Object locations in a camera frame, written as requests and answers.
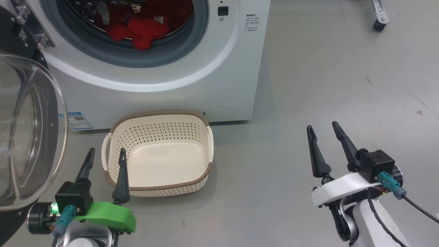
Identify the perforated steel washer drum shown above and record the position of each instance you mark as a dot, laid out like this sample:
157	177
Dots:
82	8

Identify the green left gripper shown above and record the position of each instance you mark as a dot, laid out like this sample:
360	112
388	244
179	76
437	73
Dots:
106	214

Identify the washing machine door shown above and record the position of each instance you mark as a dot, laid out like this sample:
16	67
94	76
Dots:
20	144

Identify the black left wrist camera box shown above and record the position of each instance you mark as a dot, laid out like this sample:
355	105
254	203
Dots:
73	197

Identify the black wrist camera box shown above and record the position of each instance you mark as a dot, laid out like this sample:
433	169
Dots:
375	164
73	197

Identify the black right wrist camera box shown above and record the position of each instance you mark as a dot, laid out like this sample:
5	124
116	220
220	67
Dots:
375	164

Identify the cream perforated laundry basket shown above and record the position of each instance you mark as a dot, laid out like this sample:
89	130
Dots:
164	164

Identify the red and white garment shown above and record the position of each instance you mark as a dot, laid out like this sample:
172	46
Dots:
144	31

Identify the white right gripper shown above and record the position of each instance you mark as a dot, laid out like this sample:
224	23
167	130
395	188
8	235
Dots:
339	188

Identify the black caster wheel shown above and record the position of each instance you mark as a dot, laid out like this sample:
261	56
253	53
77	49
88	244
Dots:
379	26

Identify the metal cabinet leg bracket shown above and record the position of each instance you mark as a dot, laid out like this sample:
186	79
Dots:
379	10

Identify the small black text sticker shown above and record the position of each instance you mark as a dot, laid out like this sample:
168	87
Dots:
251	22

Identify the round white filter cover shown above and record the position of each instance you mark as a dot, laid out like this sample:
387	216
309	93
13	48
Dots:
223	112

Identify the white front-load washing machine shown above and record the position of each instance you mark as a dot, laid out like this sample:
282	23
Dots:
223	85

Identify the metal door hinge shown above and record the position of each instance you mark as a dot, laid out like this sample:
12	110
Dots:
37	34

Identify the blue energy label sticker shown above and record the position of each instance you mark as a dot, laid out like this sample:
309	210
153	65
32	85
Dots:
79	120

